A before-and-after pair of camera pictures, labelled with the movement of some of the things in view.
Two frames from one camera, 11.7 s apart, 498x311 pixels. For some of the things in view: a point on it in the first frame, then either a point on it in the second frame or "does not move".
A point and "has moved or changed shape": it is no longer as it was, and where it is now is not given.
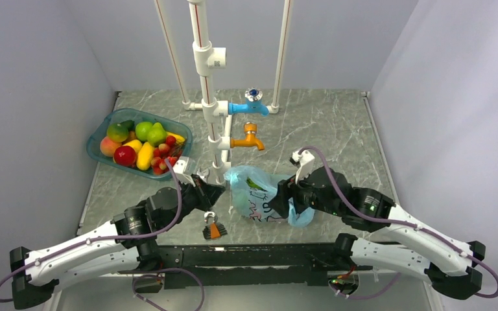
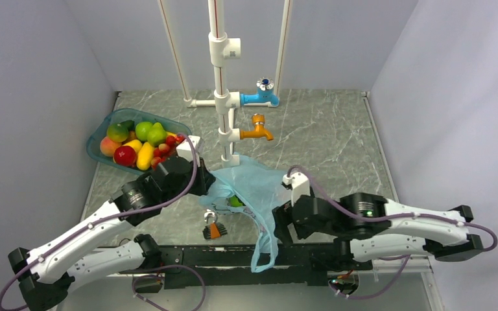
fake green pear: x=157 y=135 does not move
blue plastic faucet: x=253 y=104 to x=264 y=94
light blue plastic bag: x=250 y=190 has moved or changed shape
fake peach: x=107 y=146 does not move
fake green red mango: x=117 y=132 does not move
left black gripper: x=214 y=192 to x=205 y=179
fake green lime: x=142 y=129 does not move
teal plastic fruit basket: x=95 y=137 does not move
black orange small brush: x=214 y=230 does not move
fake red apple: x=125 y=155 does not move
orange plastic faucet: x=250 y=129 to x=259 y=131
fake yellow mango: x=144 y=156 does not move
